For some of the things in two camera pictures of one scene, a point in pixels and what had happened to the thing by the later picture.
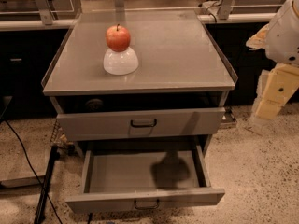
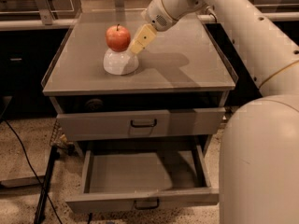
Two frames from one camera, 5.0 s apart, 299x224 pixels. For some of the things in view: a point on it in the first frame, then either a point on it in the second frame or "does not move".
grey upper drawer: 140,124 does not move
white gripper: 284,36 -> 156,17
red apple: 118,38 does not move
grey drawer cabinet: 177,94 does not move
